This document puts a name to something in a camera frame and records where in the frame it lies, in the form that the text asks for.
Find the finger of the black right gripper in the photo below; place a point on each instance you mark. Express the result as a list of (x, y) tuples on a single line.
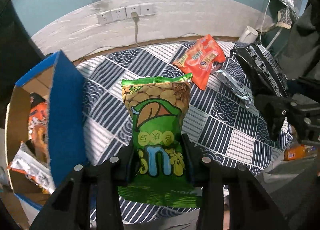
[(273, 109)]

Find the silver foil snack packet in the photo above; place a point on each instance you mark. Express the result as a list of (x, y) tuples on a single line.
[(237, 89)]

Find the green peanut snack bag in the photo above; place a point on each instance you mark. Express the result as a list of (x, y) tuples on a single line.
[(157, 107)]

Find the orange black squid snack bag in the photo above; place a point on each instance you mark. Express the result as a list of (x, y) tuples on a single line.
[(37, 126)]

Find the white wall socket strip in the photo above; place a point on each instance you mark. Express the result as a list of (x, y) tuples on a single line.
[(125, 12)]

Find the orange green snack bag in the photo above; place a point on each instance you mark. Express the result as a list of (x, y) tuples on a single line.
[(26, 163)]

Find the red orange snack bag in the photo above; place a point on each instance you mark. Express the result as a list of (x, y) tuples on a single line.
[(199, 59)]

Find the blue cardboard box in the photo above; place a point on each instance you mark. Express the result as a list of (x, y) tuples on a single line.
[(60, 83)]

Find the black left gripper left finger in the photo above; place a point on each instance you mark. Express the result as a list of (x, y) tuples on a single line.
[(100, 189)]

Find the white cup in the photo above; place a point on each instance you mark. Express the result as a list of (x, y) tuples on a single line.
[(249, 35)]

